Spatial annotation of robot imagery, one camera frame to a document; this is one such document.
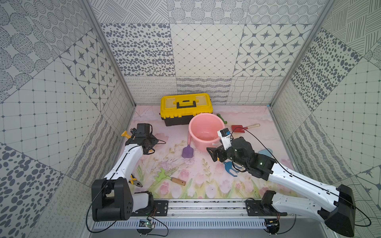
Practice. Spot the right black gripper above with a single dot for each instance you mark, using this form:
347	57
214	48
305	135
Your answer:
220	149

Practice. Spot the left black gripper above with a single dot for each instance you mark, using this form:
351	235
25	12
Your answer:
138	140

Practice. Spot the yellow watering can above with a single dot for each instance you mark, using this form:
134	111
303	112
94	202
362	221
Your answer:
126	135

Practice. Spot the blue fork yellow handle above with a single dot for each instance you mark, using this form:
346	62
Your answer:
230	169

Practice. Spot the pink plastic bucket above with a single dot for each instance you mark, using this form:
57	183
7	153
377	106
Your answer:
202	131

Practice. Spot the purple shovel pink handle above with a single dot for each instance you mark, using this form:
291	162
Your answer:
188	151

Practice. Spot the red shovel wooden handle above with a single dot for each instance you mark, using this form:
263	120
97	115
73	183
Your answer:
242	129

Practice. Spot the green rake wooden handle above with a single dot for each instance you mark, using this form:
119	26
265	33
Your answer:
162	176

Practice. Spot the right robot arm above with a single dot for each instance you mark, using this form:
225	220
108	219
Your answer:
334	206

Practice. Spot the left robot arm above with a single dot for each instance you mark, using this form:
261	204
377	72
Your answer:
112	199

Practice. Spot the green toy tool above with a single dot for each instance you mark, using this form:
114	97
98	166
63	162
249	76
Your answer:
219	115

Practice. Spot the yellow black toolbox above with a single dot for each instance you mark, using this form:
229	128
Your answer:
180	109

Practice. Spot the yellow black pliers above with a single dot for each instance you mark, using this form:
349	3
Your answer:
133	180

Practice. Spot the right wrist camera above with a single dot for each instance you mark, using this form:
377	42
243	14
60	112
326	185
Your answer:
225	137

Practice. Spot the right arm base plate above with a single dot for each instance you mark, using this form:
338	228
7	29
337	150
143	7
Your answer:
255	208

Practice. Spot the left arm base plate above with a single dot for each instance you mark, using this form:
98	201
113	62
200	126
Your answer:
159	208

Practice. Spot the aluminium mounting rail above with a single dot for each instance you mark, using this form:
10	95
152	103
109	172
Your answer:
205	214

